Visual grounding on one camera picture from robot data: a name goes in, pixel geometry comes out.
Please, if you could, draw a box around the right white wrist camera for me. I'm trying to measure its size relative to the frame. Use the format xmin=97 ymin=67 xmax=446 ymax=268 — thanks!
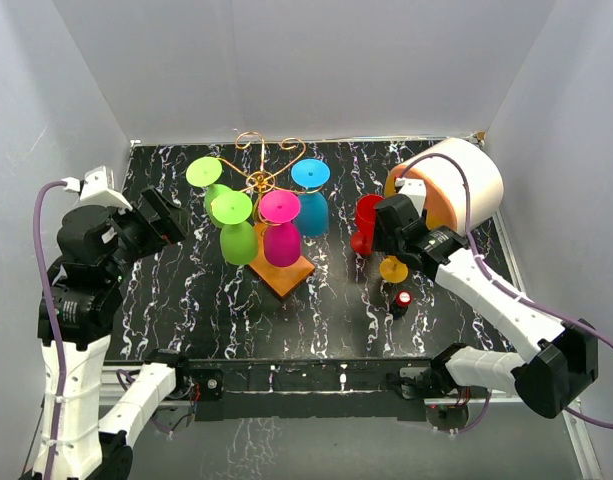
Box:
xmin=394 ymin=177 xmax=427 ymax=206

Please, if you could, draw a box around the purple cable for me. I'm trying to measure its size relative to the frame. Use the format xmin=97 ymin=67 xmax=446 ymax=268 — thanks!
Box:
xmin=33 ymin=180 xmax=82 ymax=480
xmin=395 ymin=152 xmax=613 ymax=430

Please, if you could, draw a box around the pink plastic wine glass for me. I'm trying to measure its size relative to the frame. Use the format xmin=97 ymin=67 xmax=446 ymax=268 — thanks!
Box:
xmin=259 ymin=190 xmax=301 ymax=268

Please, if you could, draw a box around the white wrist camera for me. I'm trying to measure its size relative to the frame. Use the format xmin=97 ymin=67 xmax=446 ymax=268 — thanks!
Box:
xmin=62 ymin=166 xmax=133 ymax=211
xmin=394 ymin=177 xmax=427 ymax=206

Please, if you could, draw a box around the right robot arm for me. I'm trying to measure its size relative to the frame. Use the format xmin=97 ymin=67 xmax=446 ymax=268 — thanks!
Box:
xmin=373 ymin=194 xmax=599 ymax=419

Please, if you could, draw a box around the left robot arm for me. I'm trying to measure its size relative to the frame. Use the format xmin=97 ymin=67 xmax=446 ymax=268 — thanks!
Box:
xmin=21 ymin=180 xmax=193 ymax=479

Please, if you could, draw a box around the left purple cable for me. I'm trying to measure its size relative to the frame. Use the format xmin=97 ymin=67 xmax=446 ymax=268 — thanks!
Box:
xmin=33 ymin=180 xmax=82 ymax=480

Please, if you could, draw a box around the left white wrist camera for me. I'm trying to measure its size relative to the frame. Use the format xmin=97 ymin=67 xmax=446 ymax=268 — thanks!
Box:
xmin=62 ymin=166 xmax=133 ymax=211

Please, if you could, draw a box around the red plastic wine glass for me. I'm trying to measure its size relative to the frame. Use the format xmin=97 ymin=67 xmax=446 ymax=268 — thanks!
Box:
xmin=350 ymin=194 xmax=384 ymax=255

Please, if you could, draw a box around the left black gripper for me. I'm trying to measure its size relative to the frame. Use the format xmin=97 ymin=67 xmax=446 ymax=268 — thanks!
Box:
xmin=106 ymin=185 xmax=189 ymax=281

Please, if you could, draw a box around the green plastic wine glass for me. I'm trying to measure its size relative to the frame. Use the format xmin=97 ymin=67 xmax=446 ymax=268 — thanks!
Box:
xmin=186 ymin=156 xmax=231 ymax=228
xmin=211 ymin=191 xmax=258 ymax=266

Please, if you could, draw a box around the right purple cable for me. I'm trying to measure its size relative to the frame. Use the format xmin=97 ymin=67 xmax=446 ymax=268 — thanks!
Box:
xmin=395 ymin=152 xmax=613 ymax=430

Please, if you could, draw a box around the orange and white cylinder box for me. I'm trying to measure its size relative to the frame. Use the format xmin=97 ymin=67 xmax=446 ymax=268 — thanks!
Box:
xmin=383 ymin=138 xmax=504 ymax=234

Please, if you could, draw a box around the small red black button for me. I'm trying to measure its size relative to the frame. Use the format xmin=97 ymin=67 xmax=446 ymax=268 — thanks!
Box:
xmin=389 ymin=290 xmax=412 ymax=319

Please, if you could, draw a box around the orange plastic wine glass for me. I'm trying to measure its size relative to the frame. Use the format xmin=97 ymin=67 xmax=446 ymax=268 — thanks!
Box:
xmin=379 ymin=256 xmax=409 ymax=284

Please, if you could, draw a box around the gold wire wine glass rack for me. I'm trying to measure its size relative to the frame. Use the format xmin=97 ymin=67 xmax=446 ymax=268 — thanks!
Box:
xmin=210 ymin=137 xmax=315 ymax=300

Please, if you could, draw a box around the blue plastic wine glass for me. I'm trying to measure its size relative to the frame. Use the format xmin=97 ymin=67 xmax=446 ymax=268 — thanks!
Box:
xmin=291 ymin=158 xmax=330 ymax=237

